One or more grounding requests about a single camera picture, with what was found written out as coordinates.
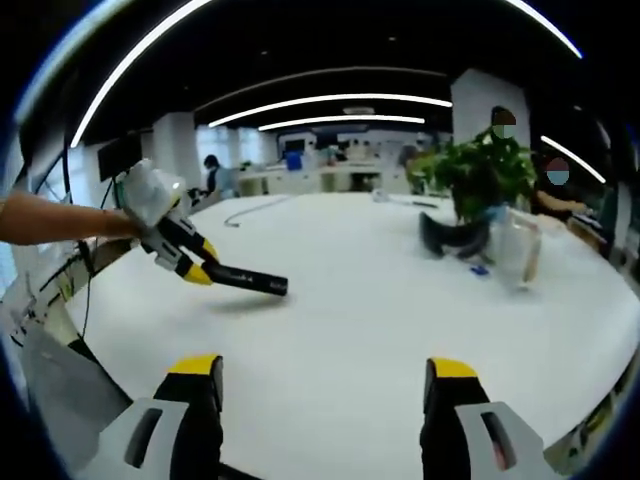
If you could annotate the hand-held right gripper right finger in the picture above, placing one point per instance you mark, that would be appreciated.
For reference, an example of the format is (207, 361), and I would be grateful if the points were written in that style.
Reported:
(450, 400)

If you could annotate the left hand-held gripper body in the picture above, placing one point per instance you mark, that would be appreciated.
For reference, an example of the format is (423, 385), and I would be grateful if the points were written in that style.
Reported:
(150, 195)

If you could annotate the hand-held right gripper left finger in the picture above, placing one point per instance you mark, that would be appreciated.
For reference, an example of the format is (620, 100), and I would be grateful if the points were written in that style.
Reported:
(195, 400)

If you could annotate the black remote control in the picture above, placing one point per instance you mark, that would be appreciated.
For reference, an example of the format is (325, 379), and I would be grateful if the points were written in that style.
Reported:
(250, 280)

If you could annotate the black monitor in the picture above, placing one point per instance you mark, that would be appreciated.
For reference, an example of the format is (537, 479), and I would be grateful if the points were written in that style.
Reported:
(120, 157)

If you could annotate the blue bin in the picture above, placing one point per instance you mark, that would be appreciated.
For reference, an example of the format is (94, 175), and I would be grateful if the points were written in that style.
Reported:
(294, 161)

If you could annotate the grey mesh chair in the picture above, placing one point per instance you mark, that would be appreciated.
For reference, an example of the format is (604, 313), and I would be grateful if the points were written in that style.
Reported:
(65, 395)

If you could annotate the small blue object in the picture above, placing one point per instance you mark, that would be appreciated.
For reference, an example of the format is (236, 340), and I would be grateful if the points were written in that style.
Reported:
(480, 270)

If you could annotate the white background counter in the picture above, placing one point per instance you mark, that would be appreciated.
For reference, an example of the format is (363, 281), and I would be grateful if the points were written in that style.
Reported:
(310, 181)

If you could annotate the ceiling light strips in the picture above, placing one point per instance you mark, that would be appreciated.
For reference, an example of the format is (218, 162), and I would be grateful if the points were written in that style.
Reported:
(325, 97)

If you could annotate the black flat strip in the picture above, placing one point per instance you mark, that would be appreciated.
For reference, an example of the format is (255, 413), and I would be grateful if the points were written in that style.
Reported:
(424, 204)

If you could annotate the green potted plant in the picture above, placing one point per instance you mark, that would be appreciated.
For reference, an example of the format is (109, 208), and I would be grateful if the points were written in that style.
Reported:
(475, 175)

